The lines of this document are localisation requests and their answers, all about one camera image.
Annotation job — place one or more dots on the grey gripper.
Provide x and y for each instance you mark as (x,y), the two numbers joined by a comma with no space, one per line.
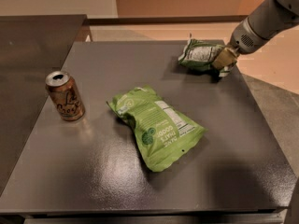
(245,38)

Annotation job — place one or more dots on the green jalapeno chip bag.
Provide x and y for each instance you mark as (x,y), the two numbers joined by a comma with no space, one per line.
(198,56)

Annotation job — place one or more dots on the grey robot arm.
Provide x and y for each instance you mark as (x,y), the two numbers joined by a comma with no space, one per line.
(270,18)

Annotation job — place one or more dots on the large light green snack bag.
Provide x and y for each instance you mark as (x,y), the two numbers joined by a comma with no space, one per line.
(163,134)

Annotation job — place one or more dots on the orange LaCroix soda can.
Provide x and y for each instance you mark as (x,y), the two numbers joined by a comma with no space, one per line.
(63,92)

